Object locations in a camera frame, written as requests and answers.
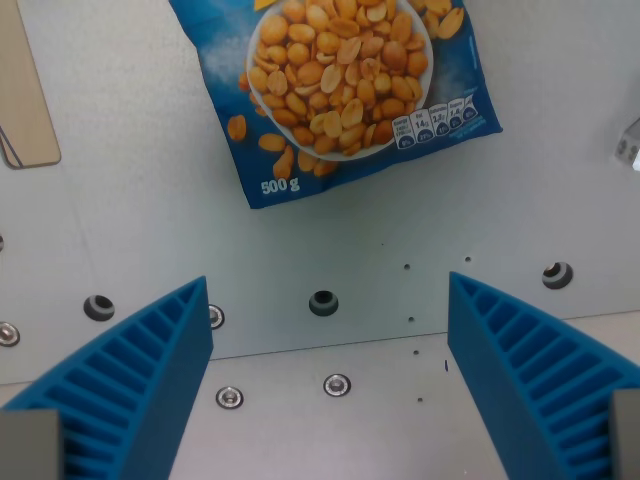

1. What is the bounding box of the light wooden board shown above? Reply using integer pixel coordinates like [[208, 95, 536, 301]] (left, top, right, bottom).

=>
[[0, 0, 63, 171]]

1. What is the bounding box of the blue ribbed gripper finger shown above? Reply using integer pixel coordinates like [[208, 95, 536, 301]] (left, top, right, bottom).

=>
[[447, 271, 640, 480], [0, 275, 215, 480]]

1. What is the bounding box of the grey metal bracket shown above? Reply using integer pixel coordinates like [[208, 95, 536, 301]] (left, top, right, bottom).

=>
[[614, 117, 640, 173]]

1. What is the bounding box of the blue peanut bag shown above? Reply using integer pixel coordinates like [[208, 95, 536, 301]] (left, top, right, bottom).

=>
[[167, 0, 505, 210]]

